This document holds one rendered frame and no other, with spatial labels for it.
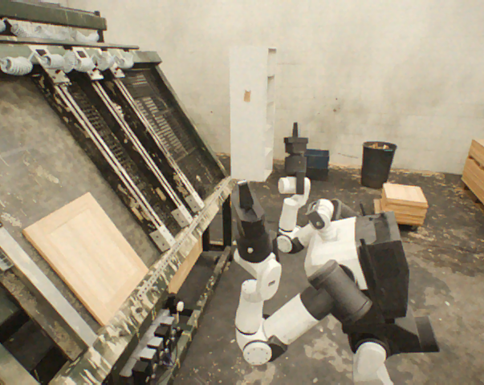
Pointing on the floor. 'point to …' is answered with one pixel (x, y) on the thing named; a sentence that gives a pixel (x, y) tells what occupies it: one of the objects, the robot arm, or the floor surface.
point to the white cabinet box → (252, 111)
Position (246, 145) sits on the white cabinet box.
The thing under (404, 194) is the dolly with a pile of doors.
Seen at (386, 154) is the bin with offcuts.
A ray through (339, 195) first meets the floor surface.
